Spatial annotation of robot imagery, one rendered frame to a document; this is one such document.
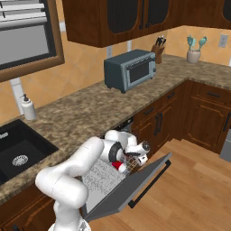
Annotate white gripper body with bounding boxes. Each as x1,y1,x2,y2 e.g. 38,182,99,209
136,152,151,166

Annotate grey dishwasher door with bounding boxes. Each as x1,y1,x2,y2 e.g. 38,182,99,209
80,152,173,224

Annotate dark wood cupboard door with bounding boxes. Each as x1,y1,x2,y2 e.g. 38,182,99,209
157,101,182,146
184,96,231,149
134,115,161,155

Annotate red cup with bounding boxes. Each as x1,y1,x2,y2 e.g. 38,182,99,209
111,161,127,174

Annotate dark wood drawer front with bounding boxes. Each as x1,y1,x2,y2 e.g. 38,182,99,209
133,101,158,125
196,85,231,106
155,85,183,110

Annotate steel appliance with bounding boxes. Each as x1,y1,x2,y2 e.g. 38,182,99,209
218,128,231,163

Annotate blue-grey toaster oven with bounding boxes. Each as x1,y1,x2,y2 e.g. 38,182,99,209
103,49,157,95

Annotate wooden knife block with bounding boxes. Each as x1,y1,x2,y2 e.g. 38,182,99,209
150,35,167,65

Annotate white utensil pot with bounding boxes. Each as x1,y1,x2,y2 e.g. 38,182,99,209
186,49,202,64

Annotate black sink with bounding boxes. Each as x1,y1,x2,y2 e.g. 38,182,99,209
0,118,60,186

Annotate white soap dispenser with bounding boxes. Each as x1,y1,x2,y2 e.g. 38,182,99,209
20,93,38,122

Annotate teal spatula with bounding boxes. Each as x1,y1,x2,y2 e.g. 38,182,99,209
196,35,208,52
186,34,196,52

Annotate dark wood sink cupboard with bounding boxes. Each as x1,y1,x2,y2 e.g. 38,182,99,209
0,183,62,231

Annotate wood-framed window with blinds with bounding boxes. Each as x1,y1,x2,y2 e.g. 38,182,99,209
0,0,66,83

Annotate black dishwasher door handle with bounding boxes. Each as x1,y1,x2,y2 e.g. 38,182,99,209
127,159,172,209

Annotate black cupboard door handle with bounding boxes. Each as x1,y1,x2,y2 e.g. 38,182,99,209
153,114,160,136
222,112,231,133

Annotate white wall socket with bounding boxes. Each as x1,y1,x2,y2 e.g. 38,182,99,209
217,32,229,49
106,45,114,59

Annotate dark wood wall cupboards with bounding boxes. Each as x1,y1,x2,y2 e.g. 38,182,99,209
61,0,231,49

